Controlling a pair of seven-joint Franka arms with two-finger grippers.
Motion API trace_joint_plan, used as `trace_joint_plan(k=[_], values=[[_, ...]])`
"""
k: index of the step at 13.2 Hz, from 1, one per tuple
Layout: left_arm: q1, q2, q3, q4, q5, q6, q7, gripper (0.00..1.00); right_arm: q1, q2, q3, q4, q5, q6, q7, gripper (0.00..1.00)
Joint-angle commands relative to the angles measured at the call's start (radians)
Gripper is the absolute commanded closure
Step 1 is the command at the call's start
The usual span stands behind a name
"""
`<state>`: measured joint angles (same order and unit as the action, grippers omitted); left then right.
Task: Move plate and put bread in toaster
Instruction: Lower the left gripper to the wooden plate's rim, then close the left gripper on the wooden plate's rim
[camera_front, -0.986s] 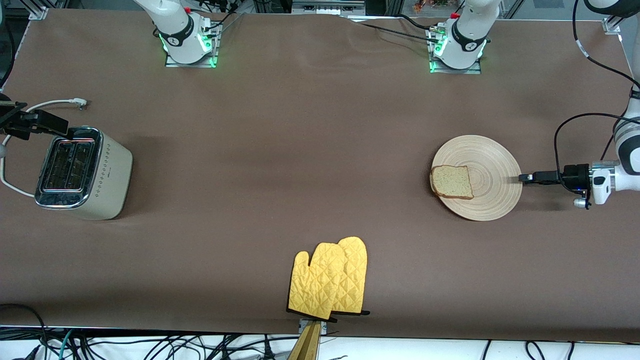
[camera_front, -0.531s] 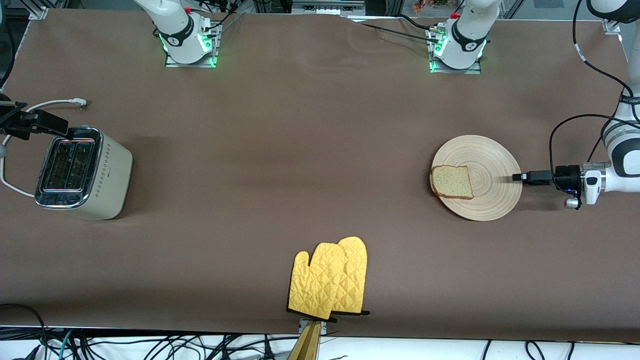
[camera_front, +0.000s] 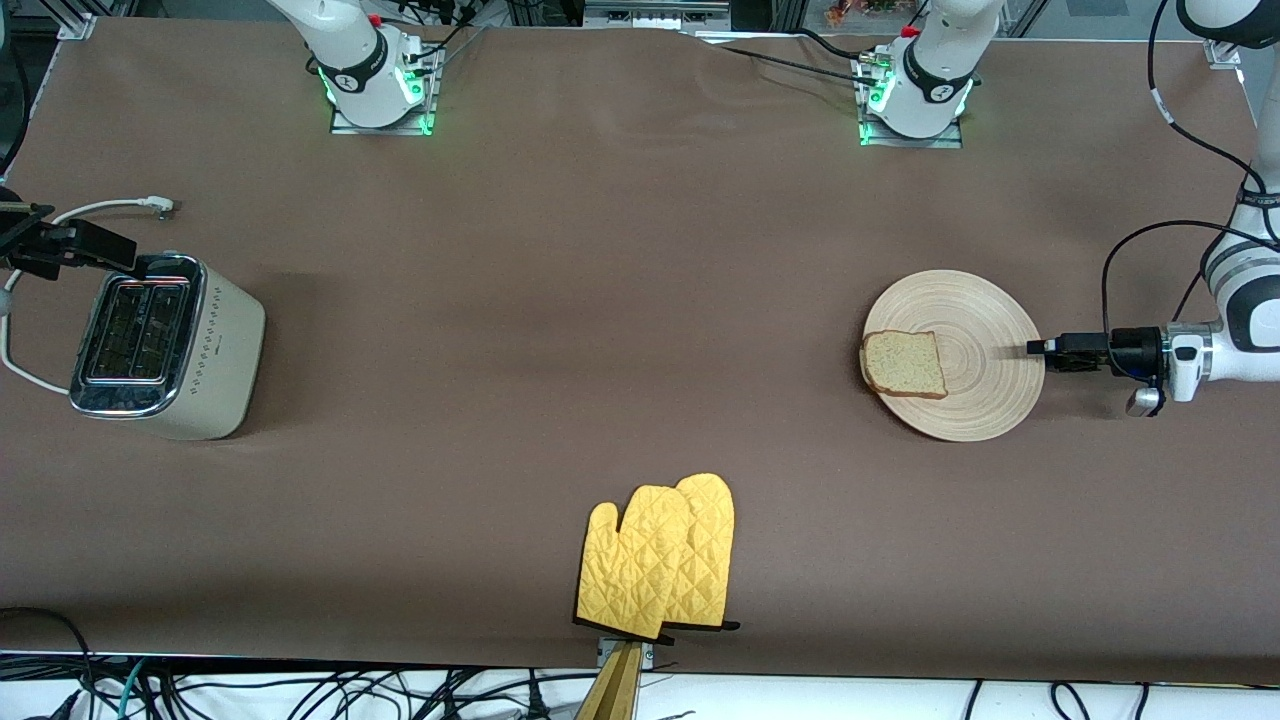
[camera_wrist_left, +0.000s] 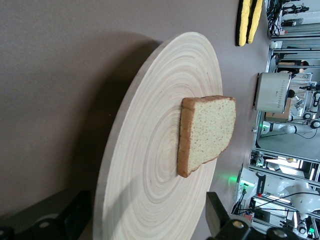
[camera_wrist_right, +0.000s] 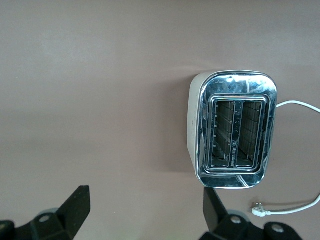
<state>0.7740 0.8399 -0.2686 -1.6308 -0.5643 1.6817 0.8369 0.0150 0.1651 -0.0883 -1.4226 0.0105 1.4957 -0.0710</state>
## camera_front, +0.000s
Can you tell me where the round wooden ringed plate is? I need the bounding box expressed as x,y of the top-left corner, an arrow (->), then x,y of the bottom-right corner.
862,269 -> 1047,443

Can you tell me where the slice of brown bread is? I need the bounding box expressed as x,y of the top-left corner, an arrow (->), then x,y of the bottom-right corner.
860,330 -> 949,401

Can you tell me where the cream chrome two-slot toaster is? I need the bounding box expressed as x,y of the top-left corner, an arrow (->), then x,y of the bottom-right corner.
68,252 -> 267,441

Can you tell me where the yellow quilted oven mitt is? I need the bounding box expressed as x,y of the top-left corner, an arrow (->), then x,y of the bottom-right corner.
660,472 -> 741,633
575,485 -> 693,641

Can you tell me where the brown table cover sheet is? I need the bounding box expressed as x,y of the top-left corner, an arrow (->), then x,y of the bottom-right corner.
0,15 -> 1280,686

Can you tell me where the grey equipment box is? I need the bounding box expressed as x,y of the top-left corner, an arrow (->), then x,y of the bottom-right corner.
583,0 -> 731,31

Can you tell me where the wooden beam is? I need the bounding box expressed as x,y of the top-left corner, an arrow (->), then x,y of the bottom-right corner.
575,645 -> 641,720

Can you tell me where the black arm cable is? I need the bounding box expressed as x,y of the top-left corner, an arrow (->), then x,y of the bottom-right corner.
1100,0 -> 1280,346

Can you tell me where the white toaster power cable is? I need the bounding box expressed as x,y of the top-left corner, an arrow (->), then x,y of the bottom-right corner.
0,196 -> 176,396

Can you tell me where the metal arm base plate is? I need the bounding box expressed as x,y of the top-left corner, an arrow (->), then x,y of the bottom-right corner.
330,45 -> 438,136
858,55 -> 966,149

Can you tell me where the black looped floor cable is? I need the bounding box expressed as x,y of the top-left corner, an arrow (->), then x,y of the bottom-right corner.
0,607 -> 96,701

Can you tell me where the short black base cable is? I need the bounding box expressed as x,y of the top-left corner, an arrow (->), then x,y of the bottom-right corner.
798,28 -> 863,59

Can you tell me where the black base cable bundle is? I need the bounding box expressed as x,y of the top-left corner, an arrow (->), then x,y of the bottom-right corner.
400,0 -> 483,63

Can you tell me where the long black base cable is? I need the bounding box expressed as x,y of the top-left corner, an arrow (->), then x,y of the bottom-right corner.
712,43 -> 869,83

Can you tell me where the teal cable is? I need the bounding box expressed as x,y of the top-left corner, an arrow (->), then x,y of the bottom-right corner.
118,658 -> 151,720

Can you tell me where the small metal bracket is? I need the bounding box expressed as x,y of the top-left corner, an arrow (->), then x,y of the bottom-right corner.
597,638 -> 656,671

